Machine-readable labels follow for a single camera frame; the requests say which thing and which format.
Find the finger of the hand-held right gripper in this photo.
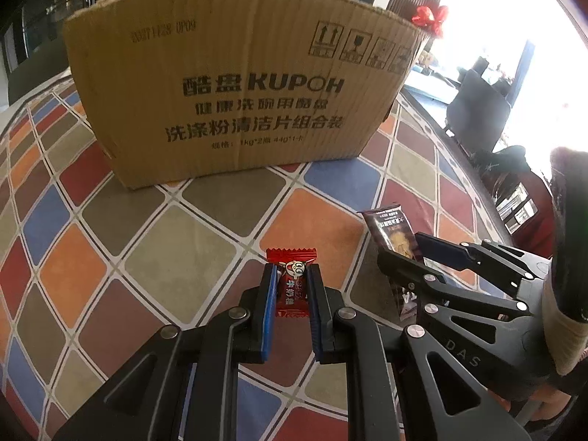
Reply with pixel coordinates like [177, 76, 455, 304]
[415, 233, 551, 300]
[377, 247, 534, 327]

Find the red cartoon candy packet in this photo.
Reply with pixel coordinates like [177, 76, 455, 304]
[266, 247, 319, 319]

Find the red balloon bow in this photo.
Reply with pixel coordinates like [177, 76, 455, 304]
[412, 4, 450, 38]

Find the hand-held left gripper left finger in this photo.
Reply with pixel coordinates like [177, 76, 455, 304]
[53, 263, 279, 441]

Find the dark chair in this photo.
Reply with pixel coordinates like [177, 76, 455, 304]
[445, 69, 514, 153]

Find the colourful checkered tablecloth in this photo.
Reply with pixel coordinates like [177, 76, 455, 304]
[0, 78, 512, 441]

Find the dark green patterned cloth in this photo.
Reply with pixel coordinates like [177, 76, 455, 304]
[473, 144, 534, 196]

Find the dark brown biscuit packet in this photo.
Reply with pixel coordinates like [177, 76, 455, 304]
[358, 209, 426, 323]

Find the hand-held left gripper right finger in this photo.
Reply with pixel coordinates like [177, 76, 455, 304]
[306, 263, 534, 441]

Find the brown cardboard box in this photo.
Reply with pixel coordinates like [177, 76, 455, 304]
[63, 0, 428, 190]

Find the wooden chair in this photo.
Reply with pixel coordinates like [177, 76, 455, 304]
[498, 165, 557, 259]

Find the person's right forearm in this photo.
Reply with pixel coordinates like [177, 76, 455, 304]
[541, 146, 588, 378]

